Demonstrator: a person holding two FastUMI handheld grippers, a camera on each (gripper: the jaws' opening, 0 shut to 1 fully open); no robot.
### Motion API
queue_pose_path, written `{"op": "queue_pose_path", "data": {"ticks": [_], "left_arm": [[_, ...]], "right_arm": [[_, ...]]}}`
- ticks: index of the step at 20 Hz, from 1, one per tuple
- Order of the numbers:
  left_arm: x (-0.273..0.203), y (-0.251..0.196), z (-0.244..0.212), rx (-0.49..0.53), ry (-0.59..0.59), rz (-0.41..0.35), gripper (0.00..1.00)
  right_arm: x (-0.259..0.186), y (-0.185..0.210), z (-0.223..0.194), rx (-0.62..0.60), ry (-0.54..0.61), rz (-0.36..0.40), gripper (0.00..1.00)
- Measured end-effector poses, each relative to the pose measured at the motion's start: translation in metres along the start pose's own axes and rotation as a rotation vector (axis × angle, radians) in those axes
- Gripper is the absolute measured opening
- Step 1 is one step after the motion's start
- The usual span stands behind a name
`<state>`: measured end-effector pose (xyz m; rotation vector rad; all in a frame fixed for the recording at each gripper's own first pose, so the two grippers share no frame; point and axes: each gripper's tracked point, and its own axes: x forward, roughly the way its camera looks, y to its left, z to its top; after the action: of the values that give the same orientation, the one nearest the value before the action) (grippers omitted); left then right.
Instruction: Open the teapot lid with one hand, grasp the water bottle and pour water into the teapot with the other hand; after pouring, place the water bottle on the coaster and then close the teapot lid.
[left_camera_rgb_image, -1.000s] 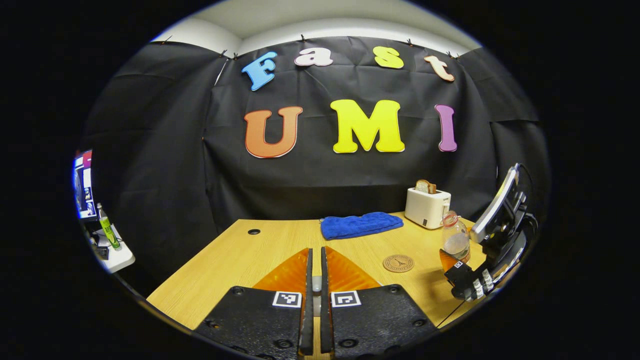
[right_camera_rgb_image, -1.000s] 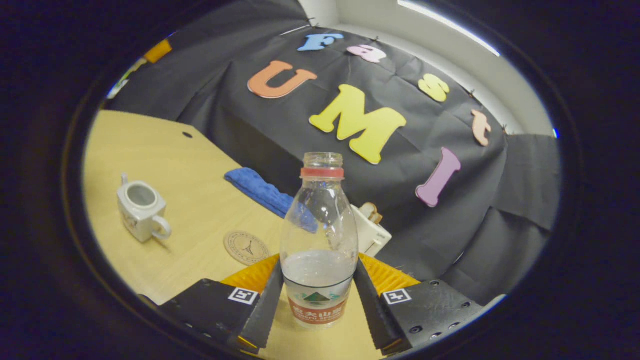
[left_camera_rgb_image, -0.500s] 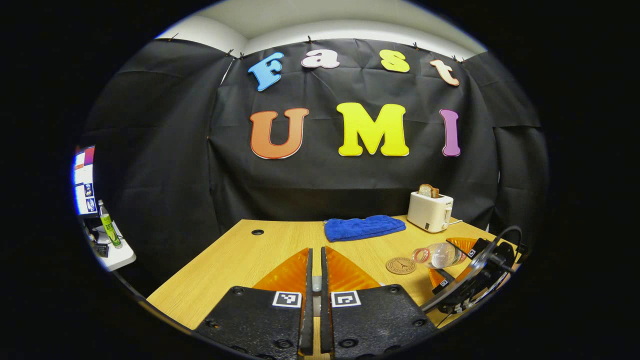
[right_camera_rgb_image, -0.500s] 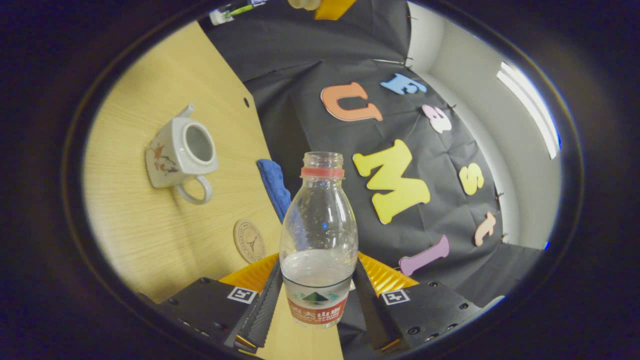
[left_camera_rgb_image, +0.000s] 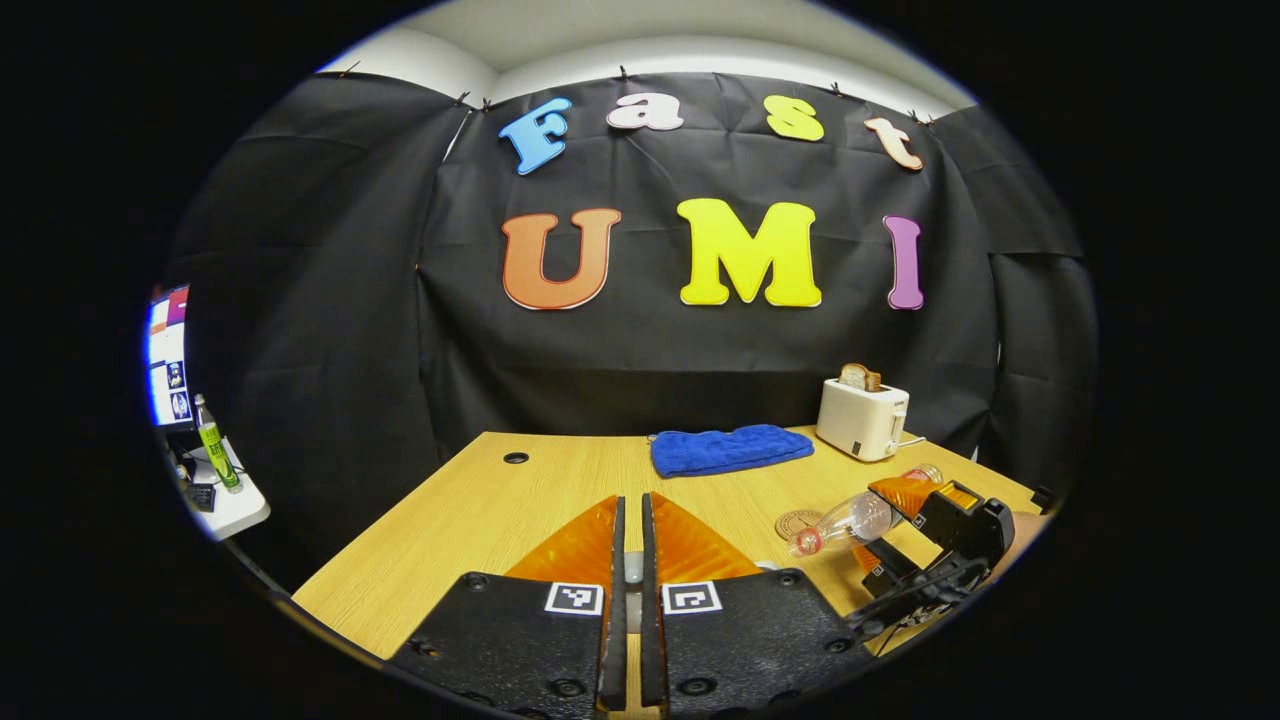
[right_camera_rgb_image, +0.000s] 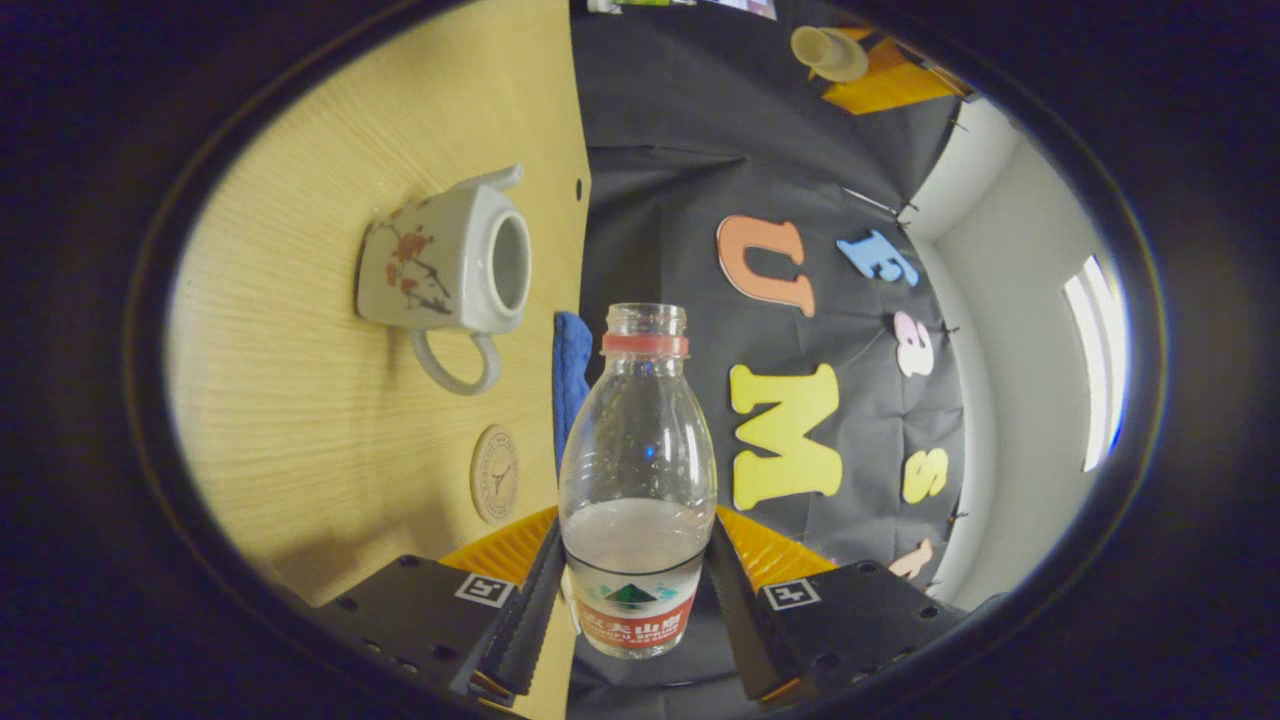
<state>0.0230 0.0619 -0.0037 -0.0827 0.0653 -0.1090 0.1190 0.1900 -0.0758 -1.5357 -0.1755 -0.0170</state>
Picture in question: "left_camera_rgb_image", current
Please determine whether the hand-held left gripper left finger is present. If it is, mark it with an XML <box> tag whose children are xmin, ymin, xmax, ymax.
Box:
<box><xmin>388</xmin><ymin>494</ymin><xmax>628</xmax><ymax>716</ymax></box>

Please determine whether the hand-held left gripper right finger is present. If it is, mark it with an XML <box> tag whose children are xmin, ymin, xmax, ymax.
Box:
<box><xmin>640</xmin><ymin>491</ymin><xmax>876</xmax><ymax>716</ymax></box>

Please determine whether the clear water bottle red label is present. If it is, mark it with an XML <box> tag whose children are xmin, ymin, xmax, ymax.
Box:
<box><xmin>788</xmin><ymin>465</ymin><xmax>944</xmax><ymax>559</ymax></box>

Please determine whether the green drink bottle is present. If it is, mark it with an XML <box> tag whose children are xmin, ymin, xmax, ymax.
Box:
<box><xmin>193</xmin><ymin>393</ymin><xmax>243</xmax><ymax>494</ymax></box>

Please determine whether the white toaster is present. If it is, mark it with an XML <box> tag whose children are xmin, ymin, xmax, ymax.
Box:
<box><xmin>816</xmin><ymin>378</ymin><xmax>911</xmax><ymax>463</ymax></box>

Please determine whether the blue towel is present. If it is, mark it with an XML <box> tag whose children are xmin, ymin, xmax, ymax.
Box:
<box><xmin>650</xmin><ymin>424</ymin><xmax>815</xmax><ymax>479</ymax></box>

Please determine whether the black backdrop cloth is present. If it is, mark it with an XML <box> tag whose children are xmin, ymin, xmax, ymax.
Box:
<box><xmin>165</xmin><ymin>70</ymin><xmax>1099</xmax><ymax>591</ymax></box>

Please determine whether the white side table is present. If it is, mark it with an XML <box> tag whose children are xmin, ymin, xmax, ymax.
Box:
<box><xmin>180</xmin><ymin>440</ymin><xmax>272</xmax><ymax>542</ymax></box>

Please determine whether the computer monitor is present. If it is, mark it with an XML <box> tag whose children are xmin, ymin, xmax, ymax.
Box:
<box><xmin>147</xmin><ymin>285</ymin><xmax>193</xmax><ymax>429</ymax></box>

